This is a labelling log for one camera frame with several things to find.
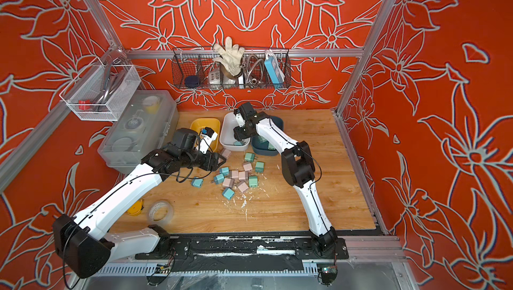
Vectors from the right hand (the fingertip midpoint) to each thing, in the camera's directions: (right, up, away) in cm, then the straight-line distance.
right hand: (235, 133), depth 96 cm
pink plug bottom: (+5, -24, -9) cm, 26 cm away
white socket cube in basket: (-10, +28, -2) cm, 29 cm away
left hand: (-4, -8, -20) cm, 22 cm away
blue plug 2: (+1, -5, +5) cm, 7 cm away
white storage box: (-6, +6, +13) cm, 15 cm away
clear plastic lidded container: (-39, +4, -9) cm, 40 cm away
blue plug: (-16, -22, -9) cm, 28 cm away
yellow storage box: (-14, +5, +12) cm, 19 cm away
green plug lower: (+9, -22, -7) cm, 25 cm away
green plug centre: (+12, -16, -3) cm, 20 cm away
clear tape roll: (-30, -33, -15) cm, 47 cm away
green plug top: (+7, -12, +1) cm, 14 cm away
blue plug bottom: (-2, -26, -11) cm, 28 cm away
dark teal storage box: (+13, -7, +6) cm, 15 cm away
